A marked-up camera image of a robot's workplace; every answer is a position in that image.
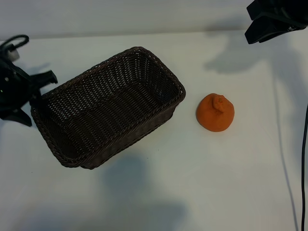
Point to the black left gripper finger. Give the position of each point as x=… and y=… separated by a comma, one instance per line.
x=19, y=118
x=39, y=101

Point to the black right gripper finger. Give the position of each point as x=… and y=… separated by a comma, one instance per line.
x=258, y=31
x=287, y=30

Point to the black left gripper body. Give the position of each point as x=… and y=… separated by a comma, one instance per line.
x=14, y=84

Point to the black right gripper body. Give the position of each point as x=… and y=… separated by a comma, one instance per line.
x=284, y=10

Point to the dark brown wicker basket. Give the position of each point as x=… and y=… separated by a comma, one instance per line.
x=108, y=108

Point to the orange fruit with knob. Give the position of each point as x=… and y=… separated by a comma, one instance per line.
x=214, y=118

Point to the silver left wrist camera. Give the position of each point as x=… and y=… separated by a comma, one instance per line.
x=14, y=55

